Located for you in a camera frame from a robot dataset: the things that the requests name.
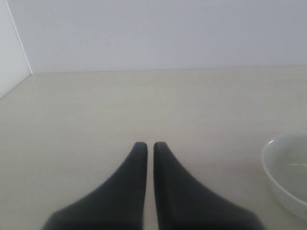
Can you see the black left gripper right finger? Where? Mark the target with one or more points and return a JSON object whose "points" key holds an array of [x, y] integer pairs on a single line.
{"points": [[183, 203]]}

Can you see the white ceramic bowl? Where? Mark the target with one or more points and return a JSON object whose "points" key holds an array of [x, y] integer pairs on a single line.
{"points": [[284, 161]]}

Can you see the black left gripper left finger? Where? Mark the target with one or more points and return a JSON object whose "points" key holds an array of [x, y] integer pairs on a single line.
{"points": [[117, 204]]}

